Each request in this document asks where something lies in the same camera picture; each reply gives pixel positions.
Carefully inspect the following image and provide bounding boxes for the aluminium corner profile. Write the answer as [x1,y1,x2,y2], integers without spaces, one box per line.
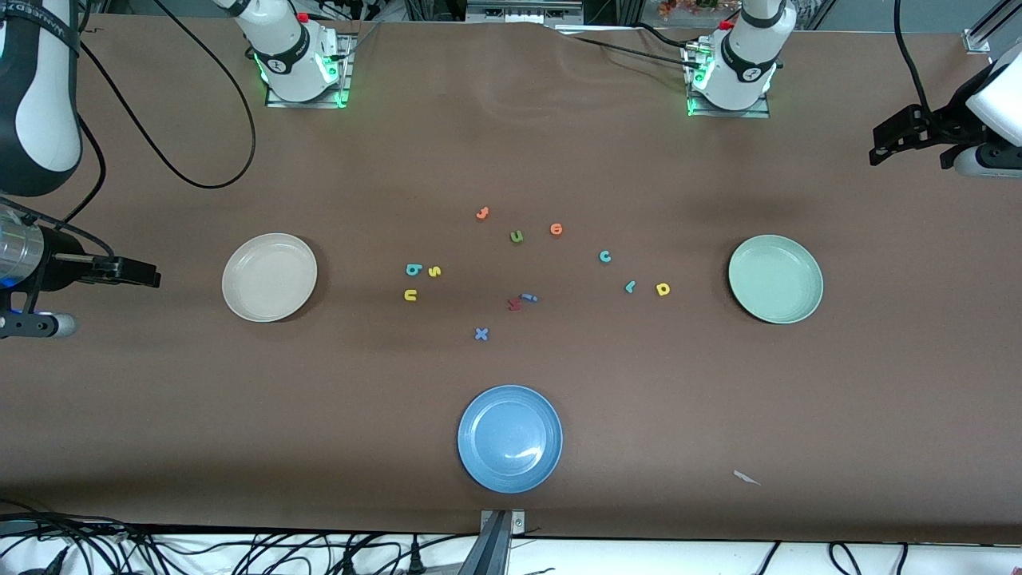
[962,0,1022,55]

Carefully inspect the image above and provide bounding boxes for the beige brown plate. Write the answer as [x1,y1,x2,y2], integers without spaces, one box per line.
[222,232,319,323]

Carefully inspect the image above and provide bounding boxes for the light green plate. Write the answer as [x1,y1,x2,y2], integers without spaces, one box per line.
[727,234,825,325]

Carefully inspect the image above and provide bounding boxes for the brown table cover sheet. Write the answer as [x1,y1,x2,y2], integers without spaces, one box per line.
[0,12,1022,545]

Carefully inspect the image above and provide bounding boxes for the grey metal box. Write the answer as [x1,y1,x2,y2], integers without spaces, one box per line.
[467,0,584,26]

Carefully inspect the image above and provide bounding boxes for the blue plate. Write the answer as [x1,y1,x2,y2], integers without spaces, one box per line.
[458,385,564,494]

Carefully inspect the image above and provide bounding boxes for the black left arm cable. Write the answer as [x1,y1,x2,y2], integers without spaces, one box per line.
[893,0,935,113]

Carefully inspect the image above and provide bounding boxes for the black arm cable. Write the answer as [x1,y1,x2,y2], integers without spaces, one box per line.
[0,0,258,264]
[893,0,935,113]

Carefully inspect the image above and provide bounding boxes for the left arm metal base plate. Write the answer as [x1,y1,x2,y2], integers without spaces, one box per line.
[687,40,771,119]

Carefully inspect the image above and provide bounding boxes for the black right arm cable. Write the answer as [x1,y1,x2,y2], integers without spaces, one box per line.
[0,0,258,264]

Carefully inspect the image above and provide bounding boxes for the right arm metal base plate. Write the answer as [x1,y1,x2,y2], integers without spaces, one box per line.
[265,32,353,109]

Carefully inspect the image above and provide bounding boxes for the tangled black cables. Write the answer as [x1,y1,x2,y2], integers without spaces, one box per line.
[0,499,480,575]

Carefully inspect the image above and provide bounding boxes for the black base cable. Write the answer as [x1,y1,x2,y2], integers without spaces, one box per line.
[555,22,703,69]

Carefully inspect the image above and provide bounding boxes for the dark camera mount pole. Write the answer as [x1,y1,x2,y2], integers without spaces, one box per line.
[459,511,513,575]

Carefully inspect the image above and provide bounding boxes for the silver camera mount bracket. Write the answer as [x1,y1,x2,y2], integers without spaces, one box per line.
[480,509,527,535]

